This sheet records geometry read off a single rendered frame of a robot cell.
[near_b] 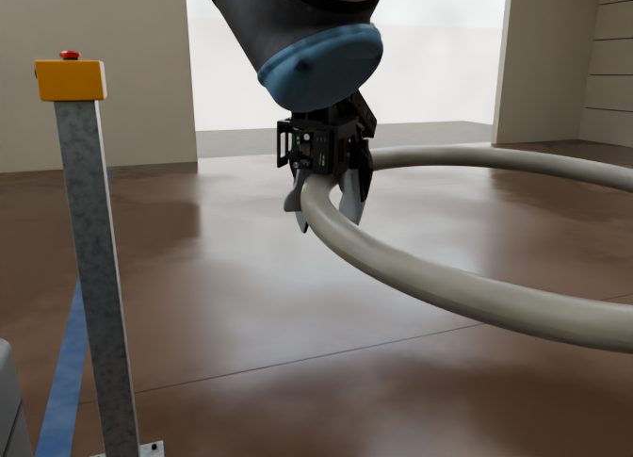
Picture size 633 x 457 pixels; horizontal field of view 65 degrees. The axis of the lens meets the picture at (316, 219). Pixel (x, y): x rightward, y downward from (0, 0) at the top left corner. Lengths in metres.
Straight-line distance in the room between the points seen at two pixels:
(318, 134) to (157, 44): 5.67
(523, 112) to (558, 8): 1.53
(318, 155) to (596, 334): 0.31
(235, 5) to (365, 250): 0.20
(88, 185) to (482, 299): 0.99
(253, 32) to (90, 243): 0.92
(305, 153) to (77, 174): 0.74
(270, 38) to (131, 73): 5.79
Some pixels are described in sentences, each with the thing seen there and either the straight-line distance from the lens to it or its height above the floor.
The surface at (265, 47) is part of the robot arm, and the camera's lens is 0.37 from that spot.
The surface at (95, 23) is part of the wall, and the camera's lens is 6.17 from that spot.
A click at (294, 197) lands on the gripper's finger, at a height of 0.92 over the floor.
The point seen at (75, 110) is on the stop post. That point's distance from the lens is 1.18.
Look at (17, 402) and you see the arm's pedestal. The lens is 0.50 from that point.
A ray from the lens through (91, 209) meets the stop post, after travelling 1.22.
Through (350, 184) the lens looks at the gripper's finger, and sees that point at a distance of 0.58.
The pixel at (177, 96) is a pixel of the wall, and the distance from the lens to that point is 6.17.
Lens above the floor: 1.06
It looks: 17 degrees down
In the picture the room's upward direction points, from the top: straight up
